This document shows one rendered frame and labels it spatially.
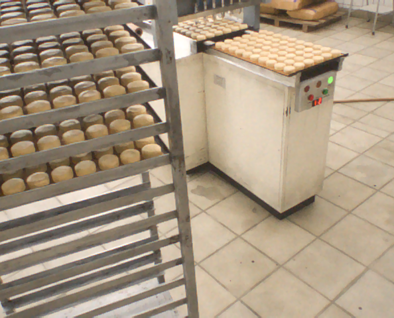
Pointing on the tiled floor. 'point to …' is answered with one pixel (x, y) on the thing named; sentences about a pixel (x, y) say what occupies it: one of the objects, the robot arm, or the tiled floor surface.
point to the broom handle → (371, 99)
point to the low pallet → (304, 20)
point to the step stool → (375, 12)
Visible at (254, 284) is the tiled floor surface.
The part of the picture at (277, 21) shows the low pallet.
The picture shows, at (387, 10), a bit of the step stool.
